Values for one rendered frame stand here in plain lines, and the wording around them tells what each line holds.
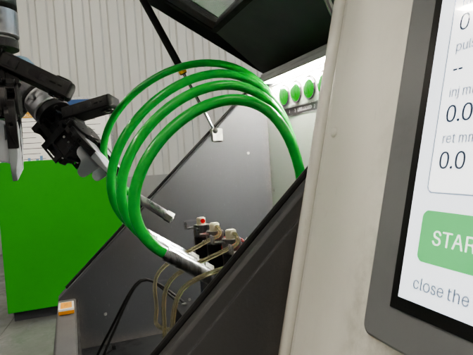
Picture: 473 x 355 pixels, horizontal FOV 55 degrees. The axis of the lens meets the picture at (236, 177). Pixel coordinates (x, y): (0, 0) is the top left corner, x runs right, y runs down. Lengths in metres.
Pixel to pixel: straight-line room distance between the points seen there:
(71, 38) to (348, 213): 7.25
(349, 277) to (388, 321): 0.06
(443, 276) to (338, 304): 0.12
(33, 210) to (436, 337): 3.87
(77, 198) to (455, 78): 3.84
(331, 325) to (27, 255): 3.80
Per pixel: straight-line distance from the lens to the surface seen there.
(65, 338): 0.89
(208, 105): 0.56
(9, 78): 0.78
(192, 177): 1.12
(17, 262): 4.15
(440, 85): 0.34
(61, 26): 7.59
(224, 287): 0.47
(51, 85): 0.77
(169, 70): 0.90
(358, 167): 0.40
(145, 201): 0.90
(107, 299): 1.14
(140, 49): 7.49
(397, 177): 0.36
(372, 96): 0.41
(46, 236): 4.10
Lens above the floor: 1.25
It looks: 3 degrees down
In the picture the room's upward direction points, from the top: 4 degrees counter-clockwise
